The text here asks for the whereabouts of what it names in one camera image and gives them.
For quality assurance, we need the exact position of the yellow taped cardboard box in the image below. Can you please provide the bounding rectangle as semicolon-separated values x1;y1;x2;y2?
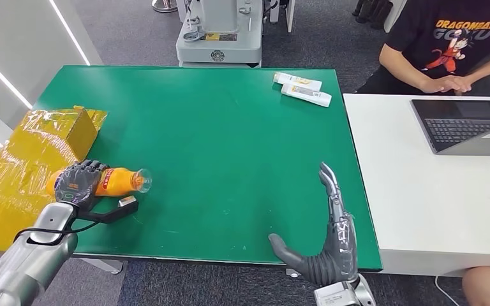
0;106;108;253

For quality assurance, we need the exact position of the dark grey laptop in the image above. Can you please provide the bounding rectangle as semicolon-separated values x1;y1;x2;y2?
410;99;490;157

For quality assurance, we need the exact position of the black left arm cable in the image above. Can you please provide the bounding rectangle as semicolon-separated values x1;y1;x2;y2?
13;220;102;247

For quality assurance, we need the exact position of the orange juice bottle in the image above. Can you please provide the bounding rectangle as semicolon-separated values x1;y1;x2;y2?
45;167;153;198

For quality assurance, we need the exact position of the chrome round stand base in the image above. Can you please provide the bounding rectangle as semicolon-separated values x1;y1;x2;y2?
152;0;179;13

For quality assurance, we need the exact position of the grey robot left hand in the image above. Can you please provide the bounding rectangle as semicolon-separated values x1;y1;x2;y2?
54;159;110;212

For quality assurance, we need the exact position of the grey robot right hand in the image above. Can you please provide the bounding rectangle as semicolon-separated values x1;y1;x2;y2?
268;162;359;287

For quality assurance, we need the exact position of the white upright panel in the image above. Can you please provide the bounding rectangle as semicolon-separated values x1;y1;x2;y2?
269;0;295;34

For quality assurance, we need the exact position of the white tube with yellow print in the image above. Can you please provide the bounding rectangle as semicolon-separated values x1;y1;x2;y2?
272;71;323;92

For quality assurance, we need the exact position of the white tube with grey label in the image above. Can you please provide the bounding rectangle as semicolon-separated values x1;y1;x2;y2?
281;84;332;108

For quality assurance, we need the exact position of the grey table leg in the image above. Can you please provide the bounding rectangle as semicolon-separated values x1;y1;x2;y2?
80;256;124;275

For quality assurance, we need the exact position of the white cable on floor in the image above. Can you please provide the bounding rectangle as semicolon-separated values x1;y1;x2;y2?
434;276;461;306

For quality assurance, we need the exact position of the white machine base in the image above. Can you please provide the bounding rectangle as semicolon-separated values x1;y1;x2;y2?
175;0;264;68

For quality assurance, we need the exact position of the person at white desk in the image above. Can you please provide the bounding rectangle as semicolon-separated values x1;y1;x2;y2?
355;0;490;95

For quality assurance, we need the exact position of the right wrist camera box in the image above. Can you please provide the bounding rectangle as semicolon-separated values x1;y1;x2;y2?
313;280;360;306

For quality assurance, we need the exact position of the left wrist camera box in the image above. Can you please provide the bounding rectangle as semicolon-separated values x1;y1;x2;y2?
78;195;139;224

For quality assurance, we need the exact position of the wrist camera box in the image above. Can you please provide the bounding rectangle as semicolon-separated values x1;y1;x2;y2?
313;280;360;306
78;195;139;224

